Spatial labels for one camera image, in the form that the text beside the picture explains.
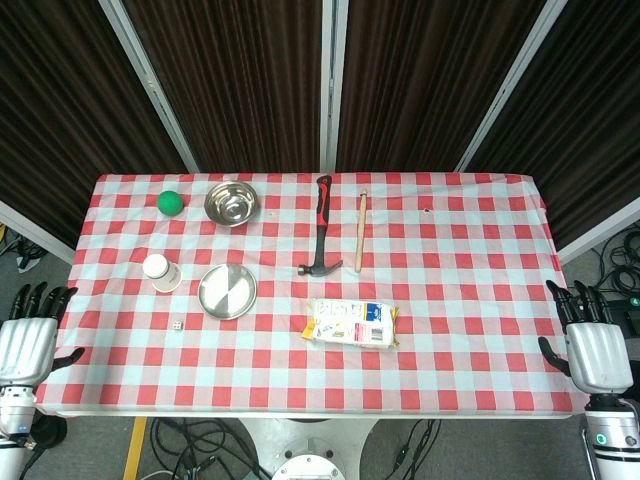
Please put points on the red white checked tablecloth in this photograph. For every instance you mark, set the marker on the red white checked tablecloth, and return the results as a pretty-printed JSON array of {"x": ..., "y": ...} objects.
[{"x": 425, "y": 300}]

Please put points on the green ball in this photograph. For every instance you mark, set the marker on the green ball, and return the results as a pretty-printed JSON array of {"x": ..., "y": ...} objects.
[{"x": 170, "y": 203}]

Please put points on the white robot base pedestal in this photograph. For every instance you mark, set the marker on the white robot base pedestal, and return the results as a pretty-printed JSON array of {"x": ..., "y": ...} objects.
[{"x": 310, "y": 450}]

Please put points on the wooden stick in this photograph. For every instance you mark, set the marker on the wooden stick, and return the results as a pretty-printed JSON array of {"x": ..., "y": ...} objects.
[{"x": 361, "y": 230}]

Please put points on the white food package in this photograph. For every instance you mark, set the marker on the white food package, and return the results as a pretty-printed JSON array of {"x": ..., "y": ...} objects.
[{"x": 350, "y": 325}]

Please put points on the stainless steel bowl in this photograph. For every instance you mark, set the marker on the stainless steel bowl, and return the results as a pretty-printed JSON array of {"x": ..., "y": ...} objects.
[{"x": 231, "y": 204}]

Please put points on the small white die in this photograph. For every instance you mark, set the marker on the small white die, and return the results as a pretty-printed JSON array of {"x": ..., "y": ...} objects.
[{"x": 177, "y": 325}]

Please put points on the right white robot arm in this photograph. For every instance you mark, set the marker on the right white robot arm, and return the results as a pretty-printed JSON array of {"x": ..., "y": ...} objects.
[{"x": 615, "y": 435}]

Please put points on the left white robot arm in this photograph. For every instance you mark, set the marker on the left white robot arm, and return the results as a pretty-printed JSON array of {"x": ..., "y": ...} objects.
[{"x": 15, "y": 425}]

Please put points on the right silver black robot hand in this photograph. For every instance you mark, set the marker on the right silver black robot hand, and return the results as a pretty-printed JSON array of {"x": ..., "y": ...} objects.
[{"x": 597, "y": 352}]

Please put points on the grey metal partition post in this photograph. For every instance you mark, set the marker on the grey metal partition post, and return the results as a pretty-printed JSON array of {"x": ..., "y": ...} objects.
[
  {"x": 332, "y": 85},
  {"x": 510, "y": 85},
  {"x": 150, "y": 85}
]

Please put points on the grey metal partition rail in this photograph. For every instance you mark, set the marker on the grey metal partition rail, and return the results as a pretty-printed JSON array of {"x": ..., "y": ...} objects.
[
  {"x": 600, "y": 230},
  {"x": 35, "y": 230}
]

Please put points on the white paper cup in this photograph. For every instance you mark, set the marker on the white paper cup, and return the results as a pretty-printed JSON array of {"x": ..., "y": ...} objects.
[{"x": 162, "y": 274}]

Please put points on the flat stainless steel plate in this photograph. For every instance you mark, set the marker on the flat stainless steel plate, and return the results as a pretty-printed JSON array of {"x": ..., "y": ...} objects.
[{"x": 227, "y": 292}]

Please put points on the dark brown curtain panel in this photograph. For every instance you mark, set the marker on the dark brown curtain panel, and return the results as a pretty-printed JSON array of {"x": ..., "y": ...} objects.
[
  {"x": 580, "y": 125},
  {"x": 425, "y": 85},
  {"x": 60, "y": 100},
  {"x": 240, "y": 85}
]

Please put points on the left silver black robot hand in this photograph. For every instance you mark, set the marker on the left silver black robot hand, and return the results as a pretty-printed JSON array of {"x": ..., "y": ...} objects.
[{"x": 27, "y": 347}]

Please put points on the red black claw hammer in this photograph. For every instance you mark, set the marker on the red black claw hammer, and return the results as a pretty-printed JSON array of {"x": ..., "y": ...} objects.
[{"x": 322, "y": 225}]

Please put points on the black box with green light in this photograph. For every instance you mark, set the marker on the black box with green light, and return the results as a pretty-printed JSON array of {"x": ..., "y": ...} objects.
[{"x": 627, "y": 312}]

